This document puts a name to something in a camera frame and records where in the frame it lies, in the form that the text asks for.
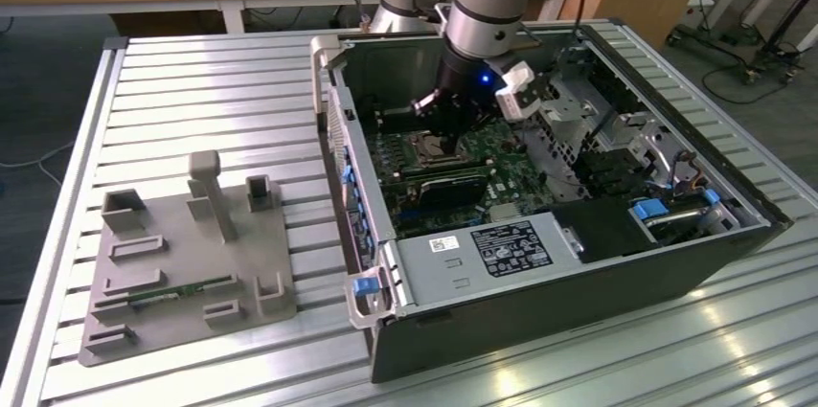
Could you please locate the blue case latch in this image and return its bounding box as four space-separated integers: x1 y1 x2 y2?
350 275 379 302

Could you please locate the green motherboard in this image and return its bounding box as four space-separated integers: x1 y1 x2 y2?
367 107 581 241

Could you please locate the metal drive cage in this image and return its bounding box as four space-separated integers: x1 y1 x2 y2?
533 45 652 200

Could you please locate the black open PC case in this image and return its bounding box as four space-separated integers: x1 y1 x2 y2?
309 18 796 385

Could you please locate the grey power supply unit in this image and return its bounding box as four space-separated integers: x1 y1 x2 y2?
387 213 588 308

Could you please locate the green RAM stick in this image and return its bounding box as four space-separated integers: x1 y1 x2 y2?
401 163 485 181
130 282 207 306

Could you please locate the wheeled equipment stand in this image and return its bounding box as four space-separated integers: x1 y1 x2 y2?
664 0 818 90

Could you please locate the grey parts rack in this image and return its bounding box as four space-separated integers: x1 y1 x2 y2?
76 149 301 369

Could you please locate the CPU socket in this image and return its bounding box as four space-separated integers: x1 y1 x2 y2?
401 130 479 170

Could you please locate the silver square CPU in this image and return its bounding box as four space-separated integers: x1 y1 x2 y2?
414 135 450 155

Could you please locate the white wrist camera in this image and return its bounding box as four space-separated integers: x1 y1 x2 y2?
494 60 540 120

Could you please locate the black plastic shroud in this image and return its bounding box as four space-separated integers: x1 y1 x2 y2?
553 199 664 265

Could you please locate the black graphics card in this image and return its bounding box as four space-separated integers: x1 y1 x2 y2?
409 171 493 213

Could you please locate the blue disk carrier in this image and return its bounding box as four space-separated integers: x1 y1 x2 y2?
628 199 668 225

